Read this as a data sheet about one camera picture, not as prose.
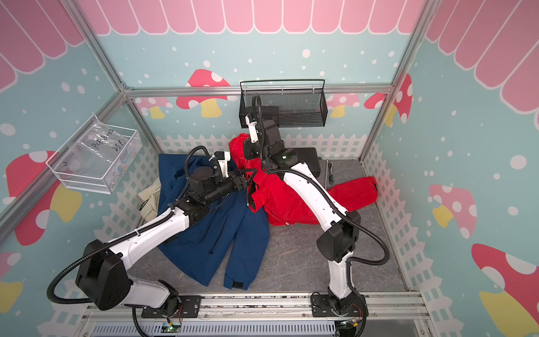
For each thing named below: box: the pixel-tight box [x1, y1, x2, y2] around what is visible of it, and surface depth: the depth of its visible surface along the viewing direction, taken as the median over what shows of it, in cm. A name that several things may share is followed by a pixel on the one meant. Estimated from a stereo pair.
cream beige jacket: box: [137, 176, 162, 222], surface depth 96 cm
